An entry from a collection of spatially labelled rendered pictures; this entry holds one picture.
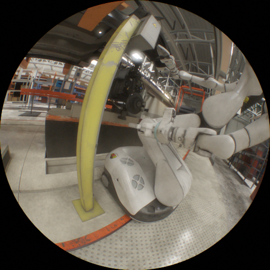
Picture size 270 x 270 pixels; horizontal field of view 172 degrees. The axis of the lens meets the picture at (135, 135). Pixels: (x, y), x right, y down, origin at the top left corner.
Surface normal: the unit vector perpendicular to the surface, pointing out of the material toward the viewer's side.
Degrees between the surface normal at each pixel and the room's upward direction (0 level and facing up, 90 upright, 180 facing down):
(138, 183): 38
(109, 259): 0
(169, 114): 83
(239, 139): 93
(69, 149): 90
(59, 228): 0
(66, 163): 90
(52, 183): 0
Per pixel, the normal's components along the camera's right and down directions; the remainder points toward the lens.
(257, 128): -0.76, -0.39
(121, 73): 0.44, 0.31
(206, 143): -0.87, -0.10
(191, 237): 0.27, -0.94
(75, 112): 0.72, 0.34
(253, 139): -0.70, 0.20
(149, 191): 0.61, -0.53
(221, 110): -0.72, -0.05
